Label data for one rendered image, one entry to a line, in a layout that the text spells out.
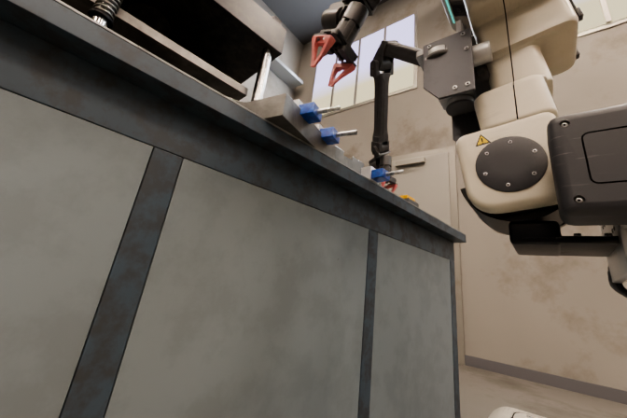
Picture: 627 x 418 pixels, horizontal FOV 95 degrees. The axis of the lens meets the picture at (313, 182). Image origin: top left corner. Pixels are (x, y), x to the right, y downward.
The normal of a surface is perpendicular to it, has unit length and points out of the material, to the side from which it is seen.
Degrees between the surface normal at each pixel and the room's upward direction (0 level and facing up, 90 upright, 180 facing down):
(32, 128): 90
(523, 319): 90
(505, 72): 90
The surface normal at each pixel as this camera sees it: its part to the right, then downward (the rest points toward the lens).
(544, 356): -0.61, -0.34
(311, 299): 0.70, -0.15
